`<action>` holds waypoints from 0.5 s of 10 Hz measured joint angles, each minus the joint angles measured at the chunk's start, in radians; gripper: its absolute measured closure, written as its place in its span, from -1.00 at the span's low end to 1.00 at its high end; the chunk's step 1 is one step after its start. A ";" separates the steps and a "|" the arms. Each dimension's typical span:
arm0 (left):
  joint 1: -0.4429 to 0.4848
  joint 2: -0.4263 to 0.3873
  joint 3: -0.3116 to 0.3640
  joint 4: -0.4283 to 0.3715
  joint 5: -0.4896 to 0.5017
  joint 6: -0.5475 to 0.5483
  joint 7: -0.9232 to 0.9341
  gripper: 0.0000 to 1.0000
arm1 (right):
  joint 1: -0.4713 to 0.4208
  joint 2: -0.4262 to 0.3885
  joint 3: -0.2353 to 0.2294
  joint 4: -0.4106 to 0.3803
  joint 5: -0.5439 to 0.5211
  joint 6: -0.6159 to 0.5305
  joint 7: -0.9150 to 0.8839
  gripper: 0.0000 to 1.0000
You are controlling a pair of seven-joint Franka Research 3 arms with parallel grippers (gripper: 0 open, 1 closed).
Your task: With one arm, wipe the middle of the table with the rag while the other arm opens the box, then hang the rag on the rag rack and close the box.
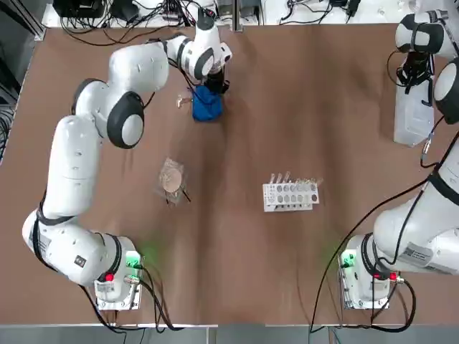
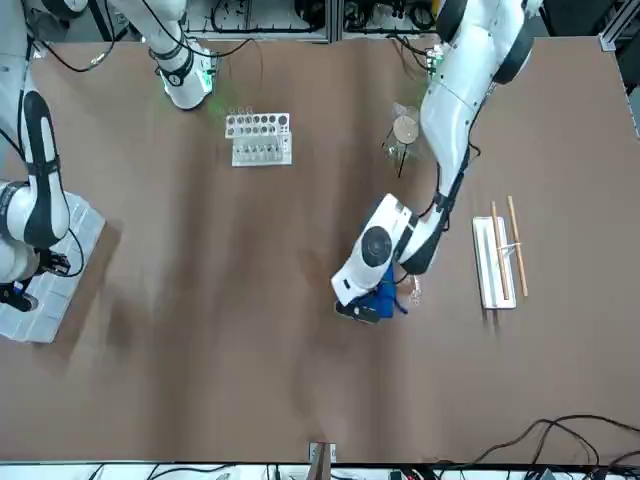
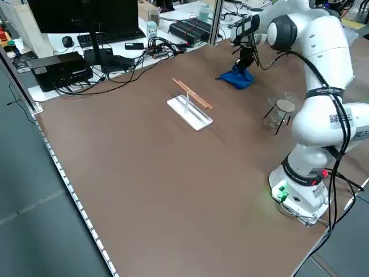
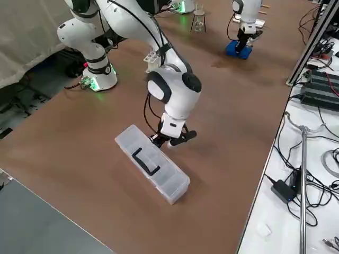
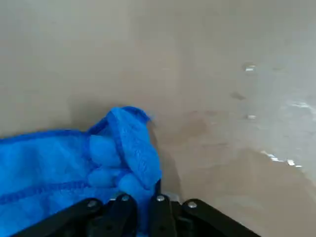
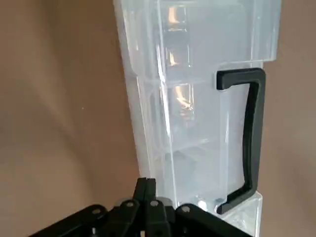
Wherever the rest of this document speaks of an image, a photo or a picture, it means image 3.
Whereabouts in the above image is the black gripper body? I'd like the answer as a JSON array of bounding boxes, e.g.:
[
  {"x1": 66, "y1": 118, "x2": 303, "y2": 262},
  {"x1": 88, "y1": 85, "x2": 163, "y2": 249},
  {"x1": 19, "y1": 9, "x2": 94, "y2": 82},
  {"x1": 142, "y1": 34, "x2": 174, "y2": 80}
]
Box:
[{"x1": 235, "y1": 46, "x2": 259, "y2": 69}]

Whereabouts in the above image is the blue rag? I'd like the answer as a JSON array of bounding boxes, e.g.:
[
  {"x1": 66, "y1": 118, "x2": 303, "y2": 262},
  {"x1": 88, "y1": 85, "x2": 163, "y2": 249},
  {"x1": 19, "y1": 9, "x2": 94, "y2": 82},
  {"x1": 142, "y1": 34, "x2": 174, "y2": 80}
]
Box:
[{"x1": 215, "y1": 65, "x2": 256, "y2": 91}]

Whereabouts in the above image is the white rack with wooden rods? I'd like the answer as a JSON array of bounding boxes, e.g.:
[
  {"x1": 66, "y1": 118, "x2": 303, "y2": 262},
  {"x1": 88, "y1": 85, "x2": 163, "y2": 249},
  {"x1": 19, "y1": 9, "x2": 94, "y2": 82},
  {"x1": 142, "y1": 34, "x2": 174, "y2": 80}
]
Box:
[{"x1": 166, "y1": 77, "x2": 214, "y2": 133}]

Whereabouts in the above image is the black electronics box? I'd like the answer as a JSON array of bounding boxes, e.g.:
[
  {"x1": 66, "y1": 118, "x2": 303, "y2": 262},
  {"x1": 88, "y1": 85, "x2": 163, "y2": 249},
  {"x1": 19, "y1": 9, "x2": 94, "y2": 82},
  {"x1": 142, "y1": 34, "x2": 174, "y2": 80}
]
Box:
[{"x1": 31, "y1": 51, "x2": 95, "y2": 93}]

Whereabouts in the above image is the teal cup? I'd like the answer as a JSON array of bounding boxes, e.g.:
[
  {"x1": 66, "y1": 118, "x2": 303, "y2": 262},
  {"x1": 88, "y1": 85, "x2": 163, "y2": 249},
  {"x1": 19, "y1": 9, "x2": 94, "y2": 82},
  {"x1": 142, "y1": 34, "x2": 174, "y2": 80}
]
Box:
[{"x1": 198, "y1": 5, "x2": 210, "y2": 23}]

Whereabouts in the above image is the black finned power unit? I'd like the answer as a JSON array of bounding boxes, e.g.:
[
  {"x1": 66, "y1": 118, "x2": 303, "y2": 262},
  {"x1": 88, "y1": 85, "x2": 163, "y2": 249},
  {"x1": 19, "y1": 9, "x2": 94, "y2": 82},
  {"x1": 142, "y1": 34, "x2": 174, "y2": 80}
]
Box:
[{"x1": 168, "y1": 18, "x2": 216, "y2": 47}]

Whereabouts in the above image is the pale green can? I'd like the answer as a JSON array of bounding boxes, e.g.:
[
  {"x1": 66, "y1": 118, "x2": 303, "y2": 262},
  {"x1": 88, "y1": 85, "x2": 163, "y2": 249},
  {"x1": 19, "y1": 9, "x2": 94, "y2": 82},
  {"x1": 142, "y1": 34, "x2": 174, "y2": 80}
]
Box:
[{"x1": 146, "y1": 20, "x2": 158, "y2": 39}]

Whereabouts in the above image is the black power adapter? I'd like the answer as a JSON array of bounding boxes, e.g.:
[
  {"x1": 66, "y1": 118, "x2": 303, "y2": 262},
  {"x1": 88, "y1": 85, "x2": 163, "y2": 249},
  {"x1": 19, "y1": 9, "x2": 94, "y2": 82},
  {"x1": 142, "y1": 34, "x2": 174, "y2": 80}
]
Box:
[{"x1": 100, "y1": 54, "x2": 136, "y2": 73}]

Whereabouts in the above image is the black keyboard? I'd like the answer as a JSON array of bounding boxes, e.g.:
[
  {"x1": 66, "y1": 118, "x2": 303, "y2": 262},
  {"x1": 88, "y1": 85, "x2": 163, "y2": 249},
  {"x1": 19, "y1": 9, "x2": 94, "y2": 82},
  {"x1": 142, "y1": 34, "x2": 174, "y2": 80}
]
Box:
[{"x1": 77, "y1": 28, "x2": 147, "y2": 48}]

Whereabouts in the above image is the black monitor stand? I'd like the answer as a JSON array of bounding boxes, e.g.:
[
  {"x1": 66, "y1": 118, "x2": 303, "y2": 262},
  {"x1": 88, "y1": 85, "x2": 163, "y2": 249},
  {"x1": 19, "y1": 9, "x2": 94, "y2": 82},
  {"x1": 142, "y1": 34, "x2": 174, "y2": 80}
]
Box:
[{"x1": 83, "y1": 28, "x2": 116, "y2": 66}]

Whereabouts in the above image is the black monitor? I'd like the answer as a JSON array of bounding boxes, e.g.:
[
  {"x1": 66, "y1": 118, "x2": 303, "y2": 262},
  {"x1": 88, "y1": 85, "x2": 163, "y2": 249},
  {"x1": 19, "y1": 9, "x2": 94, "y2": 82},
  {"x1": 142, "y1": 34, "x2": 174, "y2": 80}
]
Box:
[{"x1": 27, "y1": 0, "x2": 140, "y2": 34}]

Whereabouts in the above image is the beige cardboard panel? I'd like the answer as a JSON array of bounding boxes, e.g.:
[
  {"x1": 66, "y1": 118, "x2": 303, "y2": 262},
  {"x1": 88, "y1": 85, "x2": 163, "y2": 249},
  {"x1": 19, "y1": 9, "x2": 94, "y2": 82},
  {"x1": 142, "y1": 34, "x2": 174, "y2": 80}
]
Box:
[{"x1": 11, "y1": 0, "x2": 55, "y2": 56}]

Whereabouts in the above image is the aluminium frame post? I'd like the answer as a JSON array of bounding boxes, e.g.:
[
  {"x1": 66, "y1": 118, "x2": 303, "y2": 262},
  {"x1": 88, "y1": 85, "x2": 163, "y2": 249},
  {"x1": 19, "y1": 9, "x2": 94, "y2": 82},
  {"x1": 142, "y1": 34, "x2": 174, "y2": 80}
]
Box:
[{"x1": 209, "y1": 0, "x2": 224, "y2": 46}]

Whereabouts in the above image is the black desk cable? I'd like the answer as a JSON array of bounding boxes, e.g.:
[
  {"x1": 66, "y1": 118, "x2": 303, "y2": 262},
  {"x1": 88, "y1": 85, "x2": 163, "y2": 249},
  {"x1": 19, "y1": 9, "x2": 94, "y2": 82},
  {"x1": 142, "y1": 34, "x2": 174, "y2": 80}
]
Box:
[{"x1": 54, "y1": 43, "x2": 185, "y2": 96}]

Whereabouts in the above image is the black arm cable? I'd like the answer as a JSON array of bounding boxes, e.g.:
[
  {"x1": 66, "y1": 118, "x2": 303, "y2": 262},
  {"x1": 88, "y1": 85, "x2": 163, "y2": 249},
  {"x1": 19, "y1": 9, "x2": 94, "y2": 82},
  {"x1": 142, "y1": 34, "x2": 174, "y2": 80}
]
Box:
[{"x1": 257, "y1": 49, "x2": 364, "y2": 235}]

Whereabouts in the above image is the aluminium frame rail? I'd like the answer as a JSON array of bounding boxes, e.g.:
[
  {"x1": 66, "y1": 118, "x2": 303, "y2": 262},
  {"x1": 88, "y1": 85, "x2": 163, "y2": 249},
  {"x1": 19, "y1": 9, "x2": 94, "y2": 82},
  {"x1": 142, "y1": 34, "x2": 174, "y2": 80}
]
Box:
[{"x1": 0, "y1": 45, "x2": 44, "y2": 114}]

